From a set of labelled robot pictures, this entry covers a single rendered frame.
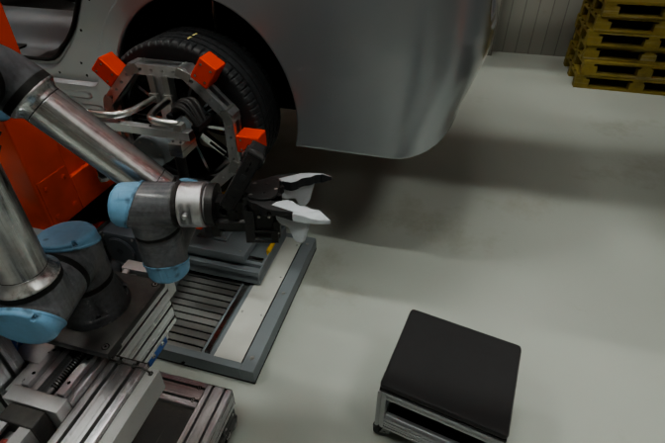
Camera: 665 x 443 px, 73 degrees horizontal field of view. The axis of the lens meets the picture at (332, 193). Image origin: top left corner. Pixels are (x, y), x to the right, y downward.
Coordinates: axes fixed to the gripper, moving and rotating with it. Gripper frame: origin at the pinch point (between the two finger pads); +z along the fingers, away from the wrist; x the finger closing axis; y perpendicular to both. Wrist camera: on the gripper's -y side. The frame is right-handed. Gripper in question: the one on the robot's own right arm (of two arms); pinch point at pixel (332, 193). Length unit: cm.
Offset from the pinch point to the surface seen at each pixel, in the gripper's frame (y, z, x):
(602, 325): 113, 121, -90
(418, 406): 90, 27, -30
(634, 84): 68, 279, -357
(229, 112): 14, -37, -90
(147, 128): 16, -61, -77
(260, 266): 94, -34, -108
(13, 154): 27, -111, -80
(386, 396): 91, 17, -35
